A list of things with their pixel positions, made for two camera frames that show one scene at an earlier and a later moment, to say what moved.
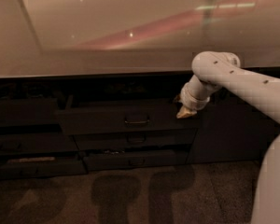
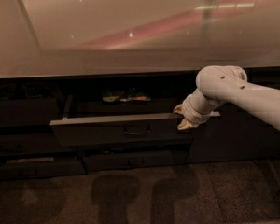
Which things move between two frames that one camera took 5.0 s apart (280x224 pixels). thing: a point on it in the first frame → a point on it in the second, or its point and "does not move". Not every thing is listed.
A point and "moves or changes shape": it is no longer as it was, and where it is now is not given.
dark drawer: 51,166 does not move
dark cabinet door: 231,130 does not move
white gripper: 192,103 → 189,113
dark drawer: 109,121 moves or changes shape
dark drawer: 37,110 does not move
